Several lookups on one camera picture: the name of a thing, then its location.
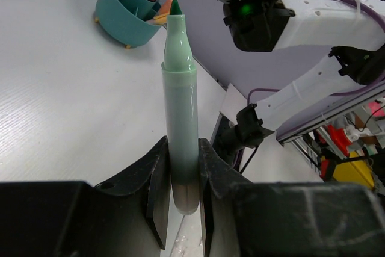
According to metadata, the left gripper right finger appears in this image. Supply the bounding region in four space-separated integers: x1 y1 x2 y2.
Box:
199 138 384 256

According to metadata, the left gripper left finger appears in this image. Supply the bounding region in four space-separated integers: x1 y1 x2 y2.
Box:
1 137 170 256

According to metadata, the orange highlighter cap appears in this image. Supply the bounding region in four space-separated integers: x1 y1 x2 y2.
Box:
156 0 173 16

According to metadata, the green highlighter clear body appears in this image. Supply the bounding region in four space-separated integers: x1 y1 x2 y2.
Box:
162 0 199 215

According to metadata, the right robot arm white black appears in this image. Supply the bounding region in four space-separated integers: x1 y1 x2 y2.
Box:
218 0 384 134

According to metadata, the teal round divided container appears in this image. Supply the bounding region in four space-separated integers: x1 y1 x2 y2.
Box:
94 0 161 48

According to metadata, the clutter beyond table edge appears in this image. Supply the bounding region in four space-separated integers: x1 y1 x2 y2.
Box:
279 85 384 196

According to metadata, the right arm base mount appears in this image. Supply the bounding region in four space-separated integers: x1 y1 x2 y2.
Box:
213 104 273 173

